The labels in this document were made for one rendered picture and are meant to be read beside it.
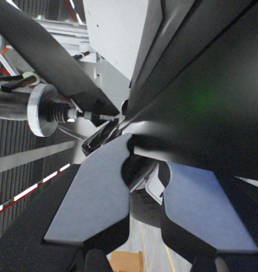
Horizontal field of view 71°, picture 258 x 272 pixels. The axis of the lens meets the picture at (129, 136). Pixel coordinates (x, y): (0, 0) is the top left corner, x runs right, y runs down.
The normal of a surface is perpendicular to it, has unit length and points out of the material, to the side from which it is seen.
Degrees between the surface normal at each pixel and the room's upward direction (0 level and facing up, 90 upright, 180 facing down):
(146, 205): 86
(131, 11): 50
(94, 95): 126
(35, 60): 134
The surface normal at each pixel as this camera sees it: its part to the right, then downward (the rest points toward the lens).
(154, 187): -0.58, -0.06
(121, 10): -0.72, 0.62
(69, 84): 0.71, -0.54
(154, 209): -0.15, 0.68
